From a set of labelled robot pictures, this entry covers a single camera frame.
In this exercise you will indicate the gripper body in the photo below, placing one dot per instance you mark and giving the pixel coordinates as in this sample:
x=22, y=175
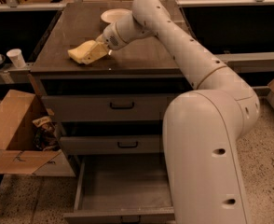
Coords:
x=111, y=36

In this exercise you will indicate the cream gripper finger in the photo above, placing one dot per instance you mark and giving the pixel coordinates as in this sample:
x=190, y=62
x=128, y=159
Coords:
x=93, y=55

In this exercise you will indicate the yellow sponge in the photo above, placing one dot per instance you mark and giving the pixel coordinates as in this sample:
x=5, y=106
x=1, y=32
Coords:
x=78, y=54

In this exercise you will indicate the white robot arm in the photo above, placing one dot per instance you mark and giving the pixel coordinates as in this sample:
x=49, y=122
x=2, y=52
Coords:
x=200, y=127

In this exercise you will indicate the grey drawer cabinet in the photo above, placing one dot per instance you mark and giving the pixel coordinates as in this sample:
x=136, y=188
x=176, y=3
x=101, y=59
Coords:
x=143, y=67

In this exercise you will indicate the top drawer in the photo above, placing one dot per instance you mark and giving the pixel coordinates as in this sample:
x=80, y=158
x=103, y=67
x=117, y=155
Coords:
x=107, y=107

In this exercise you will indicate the middle drawer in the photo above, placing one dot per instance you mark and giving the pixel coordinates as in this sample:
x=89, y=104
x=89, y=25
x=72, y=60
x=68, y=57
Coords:
x=101, y=145

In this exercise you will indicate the open bottom drawer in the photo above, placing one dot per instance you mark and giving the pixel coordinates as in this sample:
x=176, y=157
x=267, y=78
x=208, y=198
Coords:
x=122, y=189

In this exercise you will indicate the white bowl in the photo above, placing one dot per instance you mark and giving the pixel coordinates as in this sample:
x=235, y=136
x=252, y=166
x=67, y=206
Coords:
x=112, y=15

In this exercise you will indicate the white paper cup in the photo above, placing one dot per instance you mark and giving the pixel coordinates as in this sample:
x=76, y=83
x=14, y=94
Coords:
x=15, y=55

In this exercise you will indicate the snack bag in box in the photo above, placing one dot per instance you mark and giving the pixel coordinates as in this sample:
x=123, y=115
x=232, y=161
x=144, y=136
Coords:
x=45, y=139

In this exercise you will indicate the open cardboard box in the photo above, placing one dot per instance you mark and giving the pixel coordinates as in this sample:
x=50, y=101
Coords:
x=18, y=154

